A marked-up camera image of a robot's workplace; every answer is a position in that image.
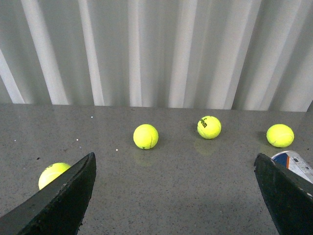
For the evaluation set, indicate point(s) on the far right yellow tennis ball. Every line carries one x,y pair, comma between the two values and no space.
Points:
280,135

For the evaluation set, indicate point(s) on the white pleated curtain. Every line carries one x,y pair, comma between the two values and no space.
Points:
213,54

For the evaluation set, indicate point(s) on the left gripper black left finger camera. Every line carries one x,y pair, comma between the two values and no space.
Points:
58,208

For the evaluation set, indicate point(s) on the clear tennis ball can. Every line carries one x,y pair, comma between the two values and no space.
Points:
295,163

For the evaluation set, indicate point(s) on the plain yellow tennis ball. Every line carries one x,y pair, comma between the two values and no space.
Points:
145,136

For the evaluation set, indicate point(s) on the yellow tennis ball with logo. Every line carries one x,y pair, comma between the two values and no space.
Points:
209,127

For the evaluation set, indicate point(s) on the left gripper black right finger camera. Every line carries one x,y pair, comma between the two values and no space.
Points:
288,196

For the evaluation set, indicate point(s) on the tennis ball behind left finger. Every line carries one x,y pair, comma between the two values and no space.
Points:
51,173

